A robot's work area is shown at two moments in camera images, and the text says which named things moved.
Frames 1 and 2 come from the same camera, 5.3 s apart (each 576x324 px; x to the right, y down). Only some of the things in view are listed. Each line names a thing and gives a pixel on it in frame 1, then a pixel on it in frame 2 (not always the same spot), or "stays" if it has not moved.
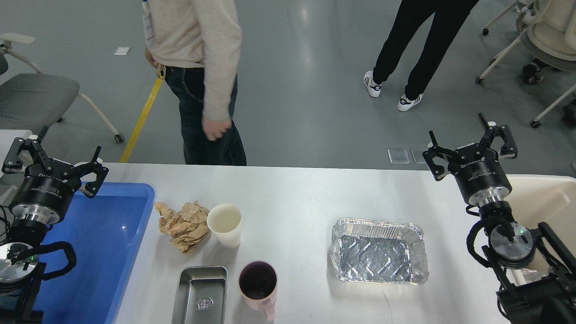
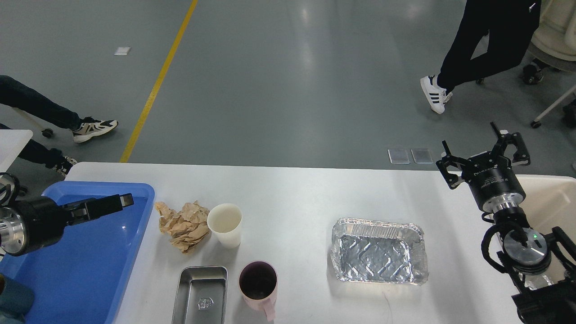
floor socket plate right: x=417 y=155 stays
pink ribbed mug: x=258 y=284 stays
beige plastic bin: x=533 y=199 stays
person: x=448 y=16 -> x=493 y=35
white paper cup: x=224 y=221 stays
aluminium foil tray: x=367 y=250 stays
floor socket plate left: x=398 y=156 stays
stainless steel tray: x=201 y=295 stays
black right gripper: x=480 y=175 -> x=492 y=182
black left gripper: x=45 y=196 -> x=47 y=220
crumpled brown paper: x=187 y=227 stays
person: x=197 y=43 -> x=13 y=94
